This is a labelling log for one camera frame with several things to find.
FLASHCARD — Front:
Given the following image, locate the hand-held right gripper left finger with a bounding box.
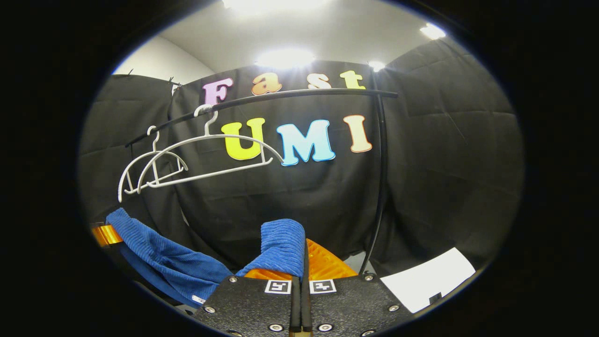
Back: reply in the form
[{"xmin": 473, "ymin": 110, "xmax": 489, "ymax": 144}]
[{"xmin": 194, "ymin": 267, "xmax": 300, "ymax": 337}]

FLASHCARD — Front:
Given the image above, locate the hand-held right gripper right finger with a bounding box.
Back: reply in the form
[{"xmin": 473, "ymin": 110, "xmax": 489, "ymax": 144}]
[{"xmin": 302, "ymin": 239, "xmax": 415, "ymax": 337}]

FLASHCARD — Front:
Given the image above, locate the blue corduroy jacket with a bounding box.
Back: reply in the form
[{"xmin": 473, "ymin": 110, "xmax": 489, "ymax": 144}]
[{"xmin": 105, "ymin": 207, "xmax": 307, "ymax": 307}]

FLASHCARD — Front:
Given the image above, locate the white plastic hanger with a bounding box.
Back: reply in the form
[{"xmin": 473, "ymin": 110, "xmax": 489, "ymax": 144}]
[
  {"xmin": 136, "ymin": 104, "xmax": 285, "ymax": 189},
  {"xmin": 118, "ymin": 125, "xmax": 189, "ymax": 203}
]

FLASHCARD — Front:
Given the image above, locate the black clothes rack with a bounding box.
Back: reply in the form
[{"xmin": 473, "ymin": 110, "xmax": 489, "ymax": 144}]
[{"xmin": 125, "ymin": 88, "xmax": 398, "ymax": 276}]

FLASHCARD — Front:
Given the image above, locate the white box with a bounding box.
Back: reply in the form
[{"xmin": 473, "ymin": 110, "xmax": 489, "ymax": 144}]
[{"xmin": 380, "ymin": 247, "xmax": 476, "ymax": 313}]

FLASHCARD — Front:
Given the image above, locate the black backdrop cloth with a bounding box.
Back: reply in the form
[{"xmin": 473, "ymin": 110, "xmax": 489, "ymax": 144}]
[{"xmin": 77, "ymin": 37, "xmax": 525, "ymax": 281}]

